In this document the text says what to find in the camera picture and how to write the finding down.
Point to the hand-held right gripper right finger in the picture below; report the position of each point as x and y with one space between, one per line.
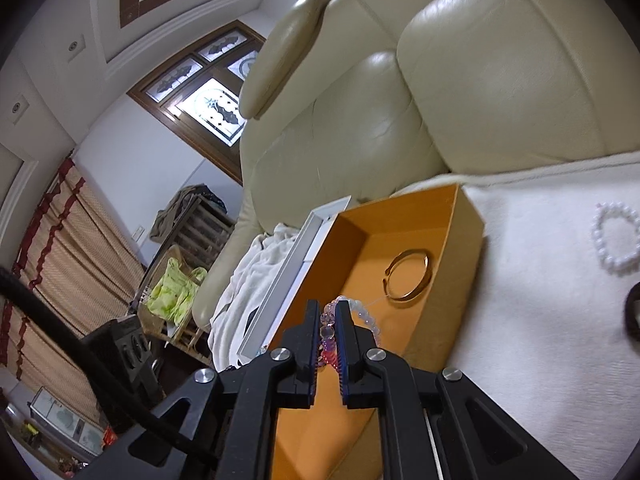
341 351

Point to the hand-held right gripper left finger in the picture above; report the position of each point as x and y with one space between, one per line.
316 341

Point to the white box lid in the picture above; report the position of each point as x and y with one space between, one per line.
280 290

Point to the orange cardboard box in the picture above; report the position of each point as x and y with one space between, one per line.
390 225

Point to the gold bangle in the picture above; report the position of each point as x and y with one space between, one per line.
411 298

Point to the crumpled white towel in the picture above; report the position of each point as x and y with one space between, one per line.
235 300

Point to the wicker chair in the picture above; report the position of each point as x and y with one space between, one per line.
192 336

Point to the green cloth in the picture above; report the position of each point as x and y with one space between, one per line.
175 290

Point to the wooden rack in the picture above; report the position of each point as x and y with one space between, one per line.
200 232

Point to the black speaker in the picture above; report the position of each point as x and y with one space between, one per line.
130 355

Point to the pile of dark clothes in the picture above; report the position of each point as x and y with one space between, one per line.
170 210

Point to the white fleece blanket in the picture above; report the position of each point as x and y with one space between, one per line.
540 335

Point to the cream leather sofa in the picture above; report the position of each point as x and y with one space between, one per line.
350 135

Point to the brown framed patterned window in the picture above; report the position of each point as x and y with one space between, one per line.
210 105

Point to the glass door cabinet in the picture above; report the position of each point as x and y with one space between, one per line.
65 420

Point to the beige striped curtain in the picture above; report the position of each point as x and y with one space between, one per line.
65 240

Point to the recessed ceiling light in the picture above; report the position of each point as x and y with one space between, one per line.
16 106
76 46

